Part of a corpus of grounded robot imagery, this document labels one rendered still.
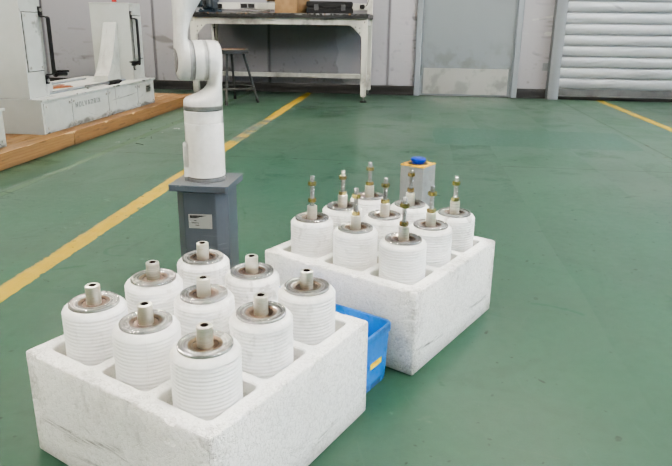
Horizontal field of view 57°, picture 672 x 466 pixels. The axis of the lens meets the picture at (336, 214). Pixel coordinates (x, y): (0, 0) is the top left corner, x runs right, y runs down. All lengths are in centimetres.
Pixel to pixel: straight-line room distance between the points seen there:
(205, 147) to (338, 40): 498
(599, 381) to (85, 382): 95
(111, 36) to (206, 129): 341
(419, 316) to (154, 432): 57
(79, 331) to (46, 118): 278
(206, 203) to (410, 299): 57
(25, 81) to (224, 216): 235
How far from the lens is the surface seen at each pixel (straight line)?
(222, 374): 85
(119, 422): 96
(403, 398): 122
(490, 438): 115
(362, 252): 131
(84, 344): 103
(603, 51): 656
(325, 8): 582
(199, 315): 99
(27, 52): 373
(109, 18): 493
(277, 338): 93
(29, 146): 346
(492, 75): 643
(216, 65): 149
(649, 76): 671
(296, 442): 100
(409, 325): 124
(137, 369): 94
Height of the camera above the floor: 67
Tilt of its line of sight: 17 degrees down
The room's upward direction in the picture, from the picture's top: 1 degrees clockwise
